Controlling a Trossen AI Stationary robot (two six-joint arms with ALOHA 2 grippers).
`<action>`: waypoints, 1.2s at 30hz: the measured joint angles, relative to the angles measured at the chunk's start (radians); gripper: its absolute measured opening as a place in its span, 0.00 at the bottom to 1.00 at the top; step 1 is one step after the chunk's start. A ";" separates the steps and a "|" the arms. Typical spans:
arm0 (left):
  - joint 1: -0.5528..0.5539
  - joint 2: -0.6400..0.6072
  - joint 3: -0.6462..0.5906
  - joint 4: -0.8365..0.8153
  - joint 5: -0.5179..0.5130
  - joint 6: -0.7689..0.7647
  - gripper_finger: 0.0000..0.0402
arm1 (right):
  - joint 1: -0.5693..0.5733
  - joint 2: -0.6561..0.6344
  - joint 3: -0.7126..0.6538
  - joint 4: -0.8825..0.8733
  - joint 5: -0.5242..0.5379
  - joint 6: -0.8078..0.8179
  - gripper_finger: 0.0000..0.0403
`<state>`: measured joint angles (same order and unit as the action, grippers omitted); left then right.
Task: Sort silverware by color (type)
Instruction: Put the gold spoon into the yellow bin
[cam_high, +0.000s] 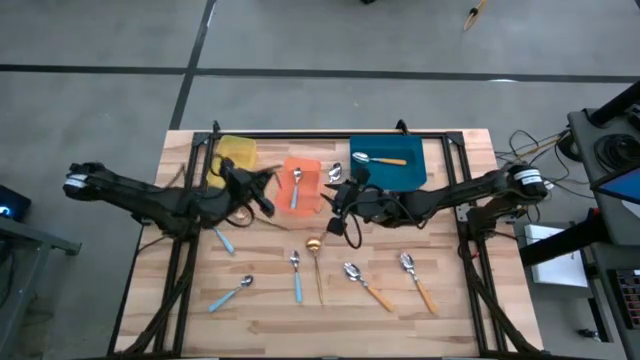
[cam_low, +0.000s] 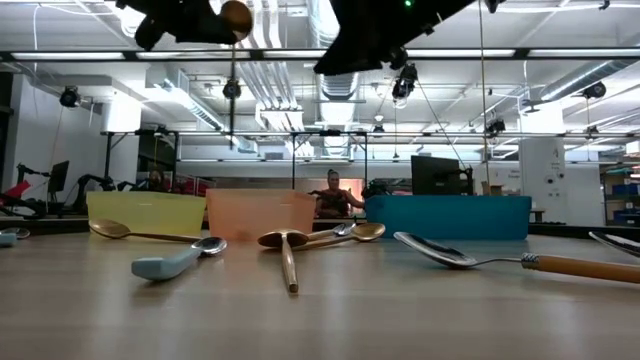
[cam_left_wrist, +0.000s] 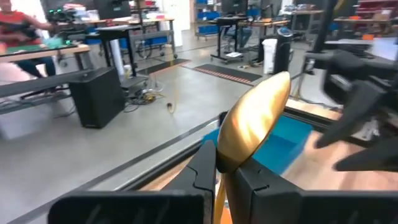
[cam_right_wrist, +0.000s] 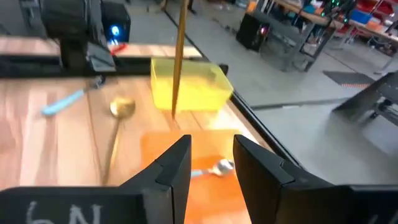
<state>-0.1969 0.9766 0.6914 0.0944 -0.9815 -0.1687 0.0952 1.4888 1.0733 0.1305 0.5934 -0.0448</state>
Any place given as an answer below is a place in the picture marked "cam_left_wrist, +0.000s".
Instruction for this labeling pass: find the black standing desk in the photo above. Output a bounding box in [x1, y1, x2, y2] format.
[95, 24, 144, 78]

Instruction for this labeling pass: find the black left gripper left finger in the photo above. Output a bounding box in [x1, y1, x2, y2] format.
[48, 139, 218, 224]

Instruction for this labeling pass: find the person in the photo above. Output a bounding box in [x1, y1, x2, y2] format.
[0, 0, 58, 78]

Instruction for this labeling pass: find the black computer tower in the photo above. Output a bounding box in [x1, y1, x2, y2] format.
[68, 67, 126, 129]

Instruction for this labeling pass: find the blue plastic bin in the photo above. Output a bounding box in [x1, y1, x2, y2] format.
[201, 114, 315, 175]

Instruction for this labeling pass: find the black floor mat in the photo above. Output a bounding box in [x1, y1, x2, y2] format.
[136, 57, 191, 76]
[193, 63, 264, 87]

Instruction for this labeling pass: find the floor cable bundle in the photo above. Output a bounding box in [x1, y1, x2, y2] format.
[123, 88, 167, 113]

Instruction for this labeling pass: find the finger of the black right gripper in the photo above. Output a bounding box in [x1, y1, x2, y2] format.
[334, 136, 398, 173]
[313, 80, 388, 149]

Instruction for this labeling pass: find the black office desk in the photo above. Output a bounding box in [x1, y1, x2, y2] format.
[210, 15, 292, 65]

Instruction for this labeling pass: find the wooden workbench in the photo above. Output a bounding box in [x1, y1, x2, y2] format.
[0, 42, 91, 71]

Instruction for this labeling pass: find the shelving with blue bins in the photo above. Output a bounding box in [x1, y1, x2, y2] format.
[194, 0, 224, 41]

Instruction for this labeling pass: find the gold spoon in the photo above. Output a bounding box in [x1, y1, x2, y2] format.
[213, 70, 292, 224]

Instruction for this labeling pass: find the gray low bench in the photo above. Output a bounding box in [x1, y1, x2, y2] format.
[0, 68, 94, 116]

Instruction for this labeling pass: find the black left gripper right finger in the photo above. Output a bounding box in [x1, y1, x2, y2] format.
[223, 157, 398, 224]

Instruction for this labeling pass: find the white bin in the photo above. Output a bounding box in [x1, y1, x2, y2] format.
[262, 37, 278, 75]

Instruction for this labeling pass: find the black computer monitor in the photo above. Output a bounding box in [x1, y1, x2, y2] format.
[93, 0, 132, 20]

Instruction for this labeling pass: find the black vertical post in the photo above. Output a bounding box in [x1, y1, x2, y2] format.
[312, 0, 340, 54]

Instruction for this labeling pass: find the black tower fan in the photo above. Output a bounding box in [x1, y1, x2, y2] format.
[272, 26, 294, 75]

